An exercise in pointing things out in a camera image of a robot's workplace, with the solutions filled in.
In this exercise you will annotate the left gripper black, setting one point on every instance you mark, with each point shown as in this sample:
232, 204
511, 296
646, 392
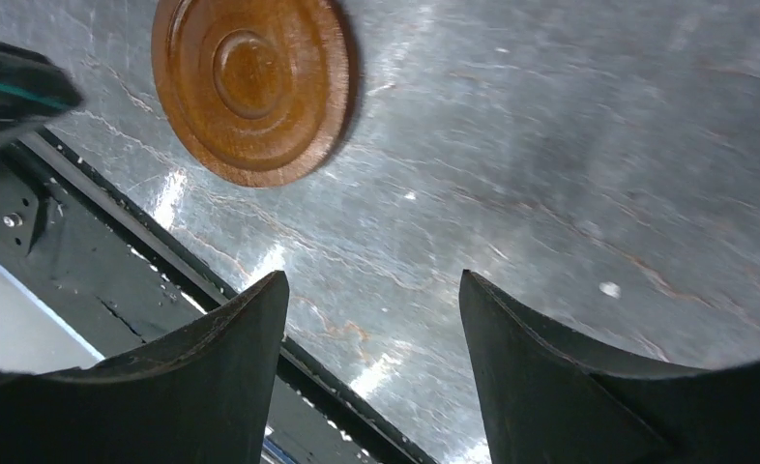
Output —
33, 92

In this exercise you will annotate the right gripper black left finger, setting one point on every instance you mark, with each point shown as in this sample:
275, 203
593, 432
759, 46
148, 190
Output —
200, 394

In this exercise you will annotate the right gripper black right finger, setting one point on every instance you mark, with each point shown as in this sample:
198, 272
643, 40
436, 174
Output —
551, 394

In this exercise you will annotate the brown round coaster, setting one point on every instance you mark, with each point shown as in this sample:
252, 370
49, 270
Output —
259, 92

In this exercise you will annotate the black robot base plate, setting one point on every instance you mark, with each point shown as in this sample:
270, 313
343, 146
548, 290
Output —
118, 281

